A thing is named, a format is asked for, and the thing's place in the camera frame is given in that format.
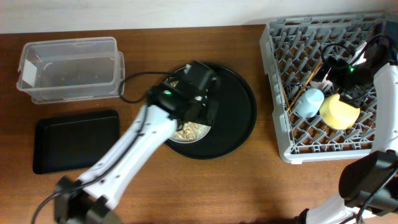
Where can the clear plastic bin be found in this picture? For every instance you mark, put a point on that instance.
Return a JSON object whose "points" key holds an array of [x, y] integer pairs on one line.
{"points": [[57, 71]]}

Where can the grey plate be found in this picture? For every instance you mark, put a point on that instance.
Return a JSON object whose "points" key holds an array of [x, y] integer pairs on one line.
{"points": [[204, 129]]}

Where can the grey dishwasher rack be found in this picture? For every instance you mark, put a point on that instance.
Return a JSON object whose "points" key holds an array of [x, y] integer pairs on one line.
{"points": [[291, 49]]}

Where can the food scraps and rice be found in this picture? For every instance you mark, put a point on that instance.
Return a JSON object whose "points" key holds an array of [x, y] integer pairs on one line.
{"points": [[188, 132]]}

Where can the round black tray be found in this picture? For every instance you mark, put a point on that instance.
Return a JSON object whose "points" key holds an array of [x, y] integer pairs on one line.
{"points": [[235, 119]]}

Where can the yellow bowl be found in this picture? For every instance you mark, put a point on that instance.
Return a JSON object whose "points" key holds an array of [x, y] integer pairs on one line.
{"points": [[337, 114]]}

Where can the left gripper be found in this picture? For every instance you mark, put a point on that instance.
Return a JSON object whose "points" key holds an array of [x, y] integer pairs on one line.
{"points": [[207, 114]]}

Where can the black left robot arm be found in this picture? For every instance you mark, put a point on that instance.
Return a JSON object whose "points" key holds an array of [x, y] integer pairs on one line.
{"points": [[97, 192]]}

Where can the wooden chopstick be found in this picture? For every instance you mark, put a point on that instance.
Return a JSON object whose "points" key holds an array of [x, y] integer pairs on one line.
{"points": [[286, 99], [305, 85]]}

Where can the light blue cup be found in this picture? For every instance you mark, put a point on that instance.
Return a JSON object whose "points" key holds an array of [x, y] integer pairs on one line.
{"points": [[310, 103]]}

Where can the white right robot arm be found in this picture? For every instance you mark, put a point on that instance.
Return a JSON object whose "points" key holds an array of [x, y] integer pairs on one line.
{"points": [[367, 187]]}

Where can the pink cup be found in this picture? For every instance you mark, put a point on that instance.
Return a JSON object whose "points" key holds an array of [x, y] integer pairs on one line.
{"points": [[320, 81]]}

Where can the black rectangular tray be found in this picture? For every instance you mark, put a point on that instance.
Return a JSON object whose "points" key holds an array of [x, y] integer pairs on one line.
{"points": [[74, 142]]}

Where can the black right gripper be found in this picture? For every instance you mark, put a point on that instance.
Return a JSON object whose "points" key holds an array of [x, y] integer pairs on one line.
{"points": [[337, 66]]}

